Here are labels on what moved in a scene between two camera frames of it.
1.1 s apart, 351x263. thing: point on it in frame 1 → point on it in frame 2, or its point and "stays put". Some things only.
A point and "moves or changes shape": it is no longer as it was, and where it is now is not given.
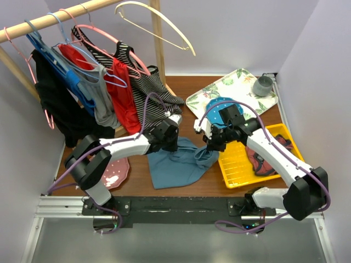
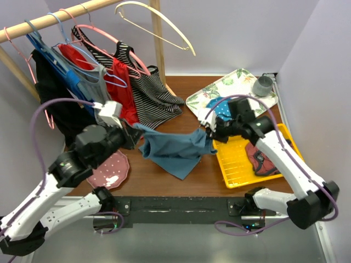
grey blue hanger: x=44 y=46 stays put
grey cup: x=262 y=85 stays put
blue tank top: x=182 y=167 moves or changes shape
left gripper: x=174 y=147 → x=131 y=135
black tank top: x=77 y=123 stays put
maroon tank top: x=260 y=167 stays put
